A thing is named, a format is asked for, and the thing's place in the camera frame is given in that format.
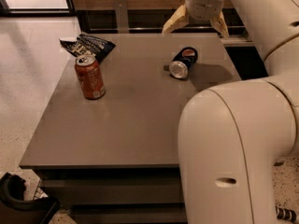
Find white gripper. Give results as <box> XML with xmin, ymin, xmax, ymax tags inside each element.
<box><xmin>162</xmin><ymin>0</ymin><xmax>229</xmax><ymax>37</ymax></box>

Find blue pepsi can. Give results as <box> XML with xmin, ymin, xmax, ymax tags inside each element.
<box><xmin>169</xmin><ymin>47</ymin><xmax>198</xmax><ymax>79</ymax></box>

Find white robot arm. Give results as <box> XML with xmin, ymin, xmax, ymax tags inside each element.
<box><xmin>164</xmin><ymin>0</ymin><xmax>299</xmax><ymax>224</ymax></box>

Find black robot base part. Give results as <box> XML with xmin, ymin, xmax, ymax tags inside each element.
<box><xmin>0</xmin><ymin>173</ymin><xmax>60</xmax><ymax>224</ymax></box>

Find orange soda can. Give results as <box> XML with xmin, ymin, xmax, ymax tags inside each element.
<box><xmin>75</xmin><ymin>55</ymin><xmax>106</xmax><ymax>100</ymax></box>

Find dark blue chip bag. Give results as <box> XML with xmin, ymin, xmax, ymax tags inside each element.
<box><xmin>60</xmin><ymin>34</ymin><xmax>116</xmax><ymax>63</ymax></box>

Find grey drawer cabinet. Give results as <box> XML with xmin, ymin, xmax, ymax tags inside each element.
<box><xmin>20</xmin><ymin>34</ymin><xmax>239</xmax><ymax>224</ymax></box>

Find left metal bracket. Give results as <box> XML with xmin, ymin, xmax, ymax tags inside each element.
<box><xmin>113</xmin><ymin>0</ymin><xmax>129</xmax><ymax>34</ymax></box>

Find black white striped cable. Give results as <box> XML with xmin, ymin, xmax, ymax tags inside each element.
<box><xmin>275</xmin><ymin>204</ymin><xmax>298</xmax><ymax>224</ymax></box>

